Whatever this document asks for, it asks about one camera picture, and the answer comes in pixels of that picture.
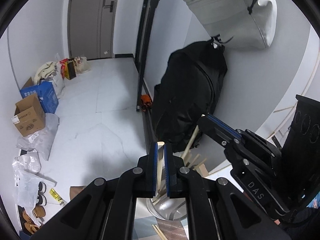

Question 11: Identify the clear plastic bag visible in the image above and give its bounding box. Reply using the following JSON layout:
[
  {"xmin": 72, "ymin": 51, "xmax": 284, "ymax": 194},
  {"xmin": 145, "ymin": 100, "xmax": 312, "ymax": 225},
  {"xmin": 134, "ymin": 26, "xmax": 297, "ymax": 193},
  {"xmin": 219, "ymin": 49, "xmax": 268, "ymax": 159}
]
[{"xmin": 12, "ymin": 151, "xmax": 56, "ymax": 226}]

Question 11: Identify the white canvas bag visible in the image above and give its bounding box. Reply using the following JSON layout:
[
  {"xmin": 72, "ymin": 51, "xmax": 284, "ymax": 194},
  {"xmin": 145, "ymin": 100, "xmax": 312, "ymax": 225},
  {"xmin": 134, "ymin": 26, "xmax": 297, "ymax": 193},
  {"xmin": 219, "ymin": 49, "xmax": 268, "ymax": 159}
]
[{"xmin": 184, "ymin": 0, "xmax": 277, "ymax": 49}]

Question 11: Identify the orange object by doorframe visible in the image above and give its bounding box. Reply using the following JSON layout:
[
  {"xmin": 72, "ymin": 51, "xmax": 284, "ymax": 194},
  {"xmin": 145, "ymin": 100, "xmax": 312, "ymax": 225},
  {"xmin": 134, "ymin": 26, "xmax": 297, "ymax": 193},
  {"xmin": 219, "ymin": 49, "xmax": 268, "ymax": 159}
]
[{"xmin": 140, "ymin": 94, "xmax": 152, "ymax": 112}]

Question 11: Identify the black backpack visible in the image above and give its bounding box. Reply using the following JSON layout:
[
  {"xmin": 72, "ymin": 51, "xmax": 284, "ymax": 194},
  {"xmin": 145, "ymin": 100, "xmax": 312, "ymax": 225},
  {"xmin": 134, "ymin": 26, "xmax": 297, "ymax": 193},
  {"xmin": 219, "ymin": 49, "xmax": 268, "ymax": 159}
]
[{"xmin": 151, "ymin": 40, "xmax": 227, "ymax": 152}]

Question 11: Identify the black white sneaker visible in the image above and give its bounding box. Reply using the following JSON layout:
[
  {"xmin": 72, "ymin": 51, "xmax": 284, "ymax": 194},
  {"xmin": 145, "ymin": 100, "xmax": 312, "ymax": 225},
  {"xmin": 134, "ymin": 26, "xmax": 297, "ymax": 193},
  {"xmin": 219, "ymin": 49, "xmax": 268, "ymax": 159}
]
[
  {"xmin": 36, "ymin": 194, "xmax": 47, "ymax": 206},
  {"xmin": 38, "ymin": 181, "xmax": 47, "ymax": 193}
]

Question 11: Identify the checkered brown blue mat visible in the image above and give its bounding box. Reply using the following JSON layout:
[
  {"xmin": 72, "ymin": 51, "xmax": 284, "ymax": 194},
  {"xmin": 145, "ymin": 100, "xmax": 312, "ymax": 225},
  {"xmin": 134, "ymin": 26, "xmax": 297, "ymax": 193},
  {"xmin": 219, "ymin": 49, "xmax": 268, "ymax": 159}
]
[{"xmin": 132, "ymin": 198, "xmax": 189, "ymax": 239}]

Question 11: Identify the grey door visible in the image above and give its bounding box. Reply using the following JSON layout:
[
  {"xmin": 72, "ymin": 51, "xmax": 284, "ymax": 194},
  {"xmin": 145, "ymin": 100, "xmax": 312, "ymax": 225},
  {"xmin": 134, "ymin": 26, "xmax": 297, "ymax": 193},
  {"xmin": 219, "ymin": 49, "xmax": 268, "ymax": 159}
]
[{"xmin": 68, "ymin": 0, "xmax": 117, "ymax": 60}]

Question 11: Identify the grey plastic mail bag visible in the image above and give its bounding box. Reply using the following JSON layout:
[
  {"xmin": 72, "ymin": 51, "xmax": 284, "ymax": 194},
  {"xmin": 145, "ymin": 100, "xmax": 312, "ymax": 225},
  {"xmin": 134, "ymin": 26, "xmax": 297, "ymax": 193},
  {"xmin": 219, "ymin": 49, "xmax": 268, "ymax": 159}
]
[{"xmin": 16, "ymin": 113, "xmax": 60, "ymax": 161}]

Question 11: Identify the brown cardboard box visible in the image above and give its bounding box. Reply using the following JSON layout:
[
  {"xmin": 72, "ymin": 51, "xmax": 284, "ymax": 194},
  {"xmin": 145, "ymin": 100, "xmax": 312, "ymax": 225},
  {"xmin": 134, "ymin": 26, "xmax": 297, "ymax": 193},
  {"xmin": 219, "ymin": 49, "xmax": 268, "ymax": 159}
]
[{"xmin": 11, "ymin": 94, "xmax": 46, "ymax": 137}]

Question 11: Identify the yellow wrapper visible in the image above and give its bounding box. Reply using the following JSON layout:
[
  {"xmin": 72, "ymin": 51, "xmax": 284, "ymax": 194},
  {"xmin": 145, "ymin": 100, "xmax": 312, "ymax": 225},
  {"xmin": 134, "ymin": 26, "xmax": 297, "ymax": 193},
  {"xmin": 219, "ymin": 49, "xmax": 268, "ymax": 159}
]
[{"xmin": 49, "ymin": 188, "xmax": 67, "ymax": 206}]

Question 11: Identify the tan boot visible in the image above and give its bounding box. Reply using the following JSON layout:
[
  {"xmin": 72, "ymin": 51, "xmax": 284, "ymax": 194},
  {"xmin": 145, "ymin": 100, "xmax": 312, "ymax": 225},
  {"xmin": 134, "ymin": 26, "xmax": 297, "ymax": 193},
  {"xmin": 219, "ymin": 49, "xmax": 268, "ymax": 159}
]
[
  {"xmin": 22, "ymin": 210, "xmax": 40, "ymax": 235},
  {"xmin": 33, "ymin": 205, "xmax": 46, "ymax": 218}
]

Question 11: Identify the yellow black paper bag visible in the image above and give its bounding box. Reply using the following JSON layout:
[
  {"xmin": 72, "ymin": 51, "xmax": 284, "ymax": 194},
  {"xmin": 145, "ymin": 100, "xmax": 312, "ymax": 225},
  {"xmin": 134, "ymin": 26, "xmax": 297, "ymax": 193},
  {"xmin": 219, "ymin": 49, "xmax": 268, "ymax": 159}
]
[{"xmin": 59, "ymin": 59, "xmax": 76, "ymax": 80}]

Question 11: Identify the cream tote bag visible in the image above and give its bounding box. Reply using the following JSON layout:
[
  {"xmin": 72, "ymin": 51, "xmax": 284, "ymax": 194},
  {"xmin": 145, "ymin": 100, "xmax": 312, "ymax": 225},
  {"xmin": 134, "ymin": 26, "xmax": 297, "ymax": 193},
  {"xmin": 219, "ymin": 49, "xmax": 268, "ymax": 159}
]
[{"xmin": 34, "ymin": 61, "xmax": 57, "ymax": 85}]

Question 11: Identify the white utensil holder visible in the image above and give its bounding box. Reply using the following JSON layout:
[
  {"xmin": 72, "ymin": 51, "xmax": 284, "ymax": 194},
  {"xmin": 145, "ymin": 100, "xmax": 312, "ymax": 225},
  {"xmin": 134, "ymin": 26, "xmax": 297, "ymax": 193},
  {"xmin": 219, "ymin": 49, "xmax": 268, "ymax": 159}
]
[{"xmin": 146, "ymin": 194, "xmax": 187, "ymax": 221}]

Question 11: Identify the blue cardboard box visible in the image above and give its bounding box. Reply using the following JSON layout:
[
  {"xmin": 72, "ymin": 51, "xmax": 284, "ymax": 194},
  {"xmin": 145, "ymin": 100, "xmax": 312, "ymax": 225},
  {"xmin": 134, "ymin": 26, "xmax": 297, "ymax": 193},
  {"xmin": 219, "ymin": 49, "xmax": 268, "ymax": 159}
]
[{"xmin": 20, "ymin": 77, "xmax": 59, "ymax": 114}]

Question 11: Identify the beige shopping bag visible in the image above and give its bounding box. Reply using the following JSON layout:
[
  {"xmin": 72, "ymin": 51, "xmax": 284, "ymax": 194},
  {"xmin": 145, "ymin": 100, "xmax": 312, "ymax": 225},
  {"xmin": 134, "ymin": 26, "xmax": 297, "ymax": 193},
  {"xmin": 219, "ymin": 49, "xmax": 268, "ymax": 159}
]
[{"xmin": 74, "ymin": 56, "xmax": 91, "ymax": 74}]

